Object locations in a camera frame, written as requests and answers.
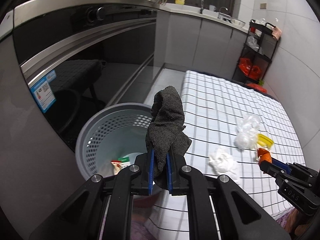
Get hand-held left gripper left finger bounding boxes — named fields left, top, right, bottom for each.
left=29, top=148, right=155, bottom=240

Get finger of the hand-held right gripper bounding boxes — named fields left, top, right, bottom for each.
left=260, top=160, right=284, bottom=180
left=270, top=157, right=292, bottom=174

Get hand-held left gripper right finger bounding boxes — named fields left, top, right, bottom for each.
left=166, top=150, right=287, bottom=240

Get orange peel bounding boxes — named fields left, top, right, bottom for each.
left=256, top=147, right=272, bottom=164

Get green white carton box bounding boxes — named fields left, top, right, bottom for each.
left=117, top=156, right=131, bottom=170

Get brown white wrapper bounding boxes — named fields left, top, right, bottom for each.
left=110, top=160, right=123, bottom=176

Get white tissue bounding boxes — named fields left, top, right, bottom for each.
left=208, top=147, right=242, bottom=186

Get black cloth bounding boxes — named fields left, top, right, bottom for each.
left=146, top=85, right=192, bottom=191

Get grey perforated plastic basket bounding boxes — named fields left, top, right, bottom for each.
left=75, top=102, right=163, bottom=208

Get yellow plastic piece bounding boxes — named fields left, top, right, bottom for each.
left=256, top=133, right=275, bottom=148

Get purple patterned cloth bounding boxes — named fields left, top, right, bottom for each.
left=275, top=206, right=300, bottom=240

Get clear plastic bag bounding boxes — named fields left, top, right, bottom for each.
left=234, top=114, right=262, bottom=150

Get red plastic bag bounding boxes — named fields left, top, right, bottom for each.
left=246, top=84, right=267, bottom=93
left=237, top=57, right=262, bottom=77

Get black white checked tablecloth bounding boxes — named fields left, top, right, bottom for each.
left=147, top=70, right=307, bottom=233

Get black metal trolley shelf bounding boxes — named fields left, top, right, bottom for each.
left=232, top=19, right=281, bottom=85

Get clear crumpled bag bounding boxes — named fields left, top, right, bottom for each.
left=246, top=35, right=262, bottom=49

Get blue energy label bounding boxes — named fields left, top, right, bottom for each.
left=29, top=70, right=57, bottom=113

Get grey base cabinets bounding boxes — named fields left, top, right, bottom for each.
left=154, top=10, right=248, bottom=83

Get black built-in oven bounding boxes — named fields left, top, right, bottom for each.
left=12, top=0, right=158, bottom=153

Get steel bowl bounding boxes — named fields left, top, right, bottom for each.
left=230, top=17, right=246, bottom=28

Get black oven knob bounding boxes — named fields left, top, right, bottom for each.
left=87, top=6, right=105, bottom=21

